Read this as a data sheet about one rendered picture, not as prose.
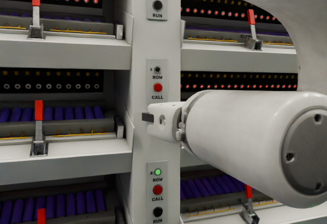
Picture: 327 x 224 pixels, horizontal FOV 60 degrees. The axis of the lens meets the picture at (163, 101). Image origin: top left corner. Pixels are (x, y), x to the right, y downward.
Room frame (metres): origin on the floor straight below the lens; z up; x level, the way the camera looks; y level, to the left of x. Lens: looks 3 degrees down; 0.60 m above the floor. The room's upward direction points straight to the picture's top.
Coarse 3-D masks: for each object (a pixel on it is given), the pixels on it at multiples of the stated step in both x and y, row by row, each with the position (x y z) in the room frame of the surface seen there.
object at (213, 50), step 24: (192, 0) 0.73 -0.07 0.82; (216, 0) 0.74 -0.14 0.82; (240, 0) 0.77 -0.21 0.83; (192, 24) 0.72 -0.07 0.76; (216, 24) 0.76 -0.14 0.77; (240, 24) 0.78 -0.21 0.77; (264, 24) 0.81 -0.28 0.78; (192, 48) 0.56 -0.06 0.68; (216, 48) 0.58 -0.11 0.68; (240, 48) 0.62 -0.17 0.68; (264, 48) 0.65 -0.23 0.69; (288, 48) 0.69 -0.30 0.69; (264, 72) 0.63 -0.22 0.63; (288, 72) 0.65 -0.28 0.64
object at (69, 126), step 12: (48, 120) 0.54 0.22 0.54; (60, 120) 0.55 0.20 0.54; (72, 120) 0.55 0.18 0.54; (84, 120) 0.56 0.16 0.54; (96, 120) 0.56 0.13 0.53; (108, 120) 0.57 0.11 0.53; (0, 132) 0.50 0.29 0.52; (12, 132) 0.51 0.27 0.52; (24, 132) 0.52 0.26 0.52; (48, 132) 0.53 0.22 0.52; (60, 132) 0.54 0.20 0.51; (72, 132) 0.55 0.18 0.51; (84, 132) 0.55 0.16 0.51
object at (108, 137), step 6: (48, 138) 0.51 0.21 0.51; (54, 138) 0.52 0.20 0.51; (60, 138) 0.52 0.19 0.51; (66, 138) 0.52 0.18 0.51; (72, 138) 0.52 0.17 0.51; (78, 138) 0.53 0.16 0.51; (84, 138) 0.53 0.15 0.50; (90, 138) 0.53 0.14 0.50; (96, 138) 0.54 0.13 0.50; (102, 138) 0.54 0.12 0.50; (108, 138) 0.55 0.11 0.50; (114, 138) 0.55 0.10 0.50; (0, 144) 0.48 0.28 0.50; (6, 144) 0.49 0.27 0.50; (12, 144) 0.49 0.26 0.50; (18, 144) 0.49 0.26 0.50
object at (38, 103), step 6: (36, 102) 0.49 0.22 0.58; (42, 102) 0.50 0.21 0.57; (36, 108) 0.49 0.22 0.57; (42, 108) 0.49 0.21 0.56; (36, 114) 0.48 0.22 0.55; (42, 114) 0.49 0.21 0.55; (36, 120) 0.48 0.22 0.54; (36, 126) 0.48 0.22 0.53; (36, 132) 0.48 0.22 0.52; (36, 138) 0.48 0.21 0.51
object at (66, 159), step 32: (0, 96) 0.59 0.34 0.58; (32, 96) 0.61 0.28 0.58; (64, 96) 0.63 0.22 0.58; (96, 96) 0.66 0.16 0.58; (128, 128) 0.53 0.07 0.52; (0, 160) 0.45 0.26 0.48; (32, 160) 0.46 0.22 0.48; (64, 160) 0.48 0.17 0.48; (96, 160) 0.50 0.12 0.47; (128, 160) 0.52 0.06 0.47
